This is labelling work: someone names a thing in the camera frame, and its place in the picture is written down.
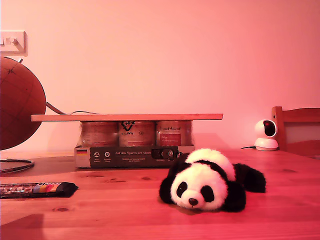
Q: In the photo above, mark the snack bar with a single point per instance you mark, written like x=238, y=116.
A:
x=42, y=188

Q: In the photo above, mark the tin can with red label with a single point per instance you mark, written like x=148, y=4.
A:
x=172, y=133

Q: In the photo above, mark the tin can with black logo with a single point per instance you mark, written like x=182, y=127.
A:
x=136, y=135

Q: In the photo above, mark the long wooden board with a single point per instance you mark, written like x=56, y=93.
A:
x=125, y=117

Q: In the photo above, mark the dark printed cardboard tray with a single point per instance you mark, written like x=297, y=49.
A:
x=135, y=161

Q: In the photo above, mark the black and white panda plush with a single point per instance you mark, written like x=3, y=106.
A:
x=200, y=180

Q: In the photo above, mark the silver metal globe stand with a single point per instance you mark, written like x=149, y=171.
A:
x=53, y=108

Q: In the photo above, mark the wooden chair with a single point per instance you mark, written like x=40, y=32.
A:
x=300, y=115

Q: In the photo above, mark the brown globe ball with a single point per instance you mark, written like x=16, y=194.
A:
x=20, y=105

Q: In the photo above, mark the white round security camera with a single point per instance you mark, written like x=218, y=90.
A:
x=266, y=142

